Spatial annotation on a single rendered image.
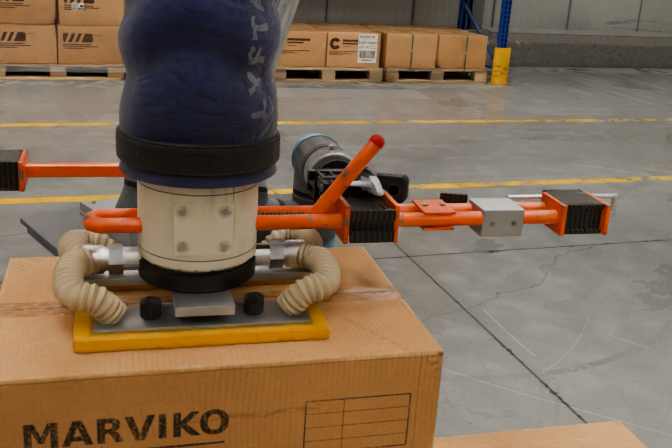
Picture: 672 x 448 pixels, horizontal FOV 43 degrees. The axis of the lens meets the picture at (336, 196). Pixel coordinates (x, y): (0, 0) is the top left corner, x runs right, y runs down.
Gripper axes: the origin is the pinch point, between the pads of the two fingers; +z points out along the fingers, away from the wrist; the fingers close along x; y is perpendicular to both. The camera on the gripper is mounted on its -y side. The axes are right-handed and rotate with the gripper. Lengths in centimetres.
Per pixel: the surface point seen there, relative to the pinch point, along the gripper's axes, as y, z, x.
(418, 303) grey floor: -86, -193, -108
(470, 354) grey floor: -90, -147, -108
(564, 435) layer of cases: -48, -15, -53
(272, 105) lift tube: 18.3, 5.4, 17.9
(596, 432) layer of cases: -56, -15, -54
